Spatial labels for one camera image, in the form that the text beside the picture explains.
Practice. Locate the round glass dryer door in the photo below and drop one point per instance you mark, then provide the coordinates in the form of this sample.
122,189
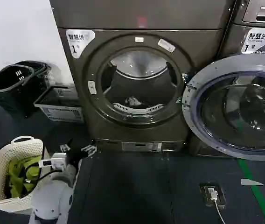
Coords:
237,109

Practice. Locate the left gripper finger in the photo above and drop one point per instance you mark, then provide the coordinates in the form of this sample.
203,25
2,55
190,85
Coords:
65,148
89,150

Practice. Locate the grey slotted crate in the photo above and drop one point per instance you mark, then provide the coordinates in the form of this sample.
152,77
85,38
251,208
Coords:
60,109

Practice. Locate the grey dryer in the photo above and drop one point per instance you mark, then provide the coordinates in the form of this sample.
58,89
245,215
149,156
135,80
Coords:
146,35

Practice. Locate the white floor sticker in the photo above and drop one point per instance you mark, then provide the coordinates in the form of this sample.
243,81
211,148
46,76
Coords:
250,182

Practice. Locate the green floor tape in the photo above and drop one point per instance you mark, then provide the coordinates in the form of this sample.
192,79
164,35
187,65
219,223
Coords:
258,193

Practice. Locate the green garment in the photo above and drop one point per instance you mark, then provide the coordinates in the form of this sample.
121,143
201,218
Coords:
14,172

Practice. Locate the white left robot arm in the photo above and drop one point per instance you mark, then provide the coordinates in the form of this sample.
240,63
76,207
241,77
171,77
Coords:
53,198

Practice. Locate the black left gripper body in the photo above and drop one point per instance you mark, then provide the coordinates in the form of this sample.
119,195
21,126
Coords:
75,157

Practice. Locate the black plastic basket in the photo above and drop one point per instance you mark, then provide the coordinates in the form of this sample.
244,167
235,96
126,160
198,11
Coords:
9,93
41,74

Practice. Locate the grey washing machine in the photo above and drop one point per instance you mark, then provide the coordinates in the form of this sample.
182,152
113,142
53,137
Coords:
251,25

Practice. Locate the small grey cloth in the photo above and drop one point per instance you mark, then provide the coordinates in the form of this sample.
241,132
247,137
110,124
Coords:
132,100

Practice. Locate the dark floor socket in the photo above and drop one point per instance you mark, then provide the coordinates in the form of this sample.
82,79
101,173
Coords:
220,194

